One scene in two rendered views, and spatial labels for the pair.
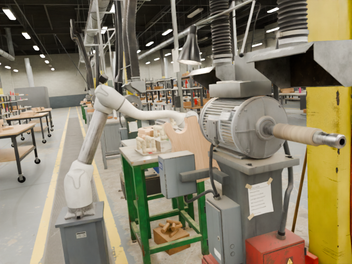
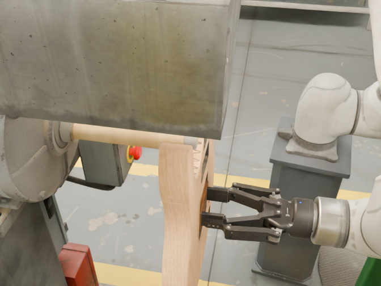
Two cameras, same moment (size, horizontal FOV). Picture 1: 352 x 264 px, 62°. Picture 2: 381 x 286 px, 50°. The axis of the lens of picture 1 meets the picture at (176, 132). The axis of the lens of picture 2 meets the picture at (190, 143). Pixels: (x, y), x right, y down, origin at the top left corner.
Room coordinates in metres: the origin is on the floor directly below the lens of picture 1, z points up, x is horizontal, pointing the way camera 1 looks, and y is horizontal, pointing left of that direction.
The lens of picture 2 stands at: (1.96, -0.59, 1.65)
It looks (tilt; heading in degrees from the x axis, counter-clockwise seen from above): 39 degrees down; 119
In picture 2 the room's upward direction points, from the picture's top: straight up
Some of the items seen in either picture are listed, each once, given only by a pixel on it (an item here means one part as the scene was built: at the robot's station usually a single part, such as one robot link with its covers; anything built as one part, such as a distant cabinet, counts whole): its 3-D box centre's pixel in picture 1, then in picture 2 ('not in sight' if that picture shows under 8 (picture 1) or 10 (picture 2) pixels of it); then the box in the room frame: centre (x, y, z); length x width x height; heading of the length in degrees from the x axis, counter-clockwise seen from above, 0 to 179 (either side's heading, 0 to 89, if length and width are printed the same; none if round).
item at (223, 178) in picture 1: (219, 176); not in sight; (1.29, -0.18, 1.02); 0.13 x 0.04 x 0.04; 19
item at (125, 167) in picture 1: (129, 197); not in sight; (2.63, 0.49, 0.45); 0.05 x 0.05 x 0.90; 19
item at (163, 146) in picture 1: (164, 143); not in sight; (2.42, 0.11, 0.98); 0.27 x 0.16 x 0.09; 22
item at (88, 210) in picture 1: (80, 209); (308, 135); (1.77, 0.65, 0.73); 0.22 x 0.18 x 0.06; 11
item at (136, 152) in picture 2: not in sight; (133, 151); (1.44, 0.03, 0.98); 0.04 x 0.04 x 0.04; 19
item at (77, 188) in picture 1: (77, 186); (325, 105); (1.80, 0.65, 0.87); 0.18 x 0.16 x 0.22; 17
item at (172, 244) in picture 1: (162, 190); not in sight; (2.44, 0.17, 0.55); 0.62 x 0.58 x 0.76; 19
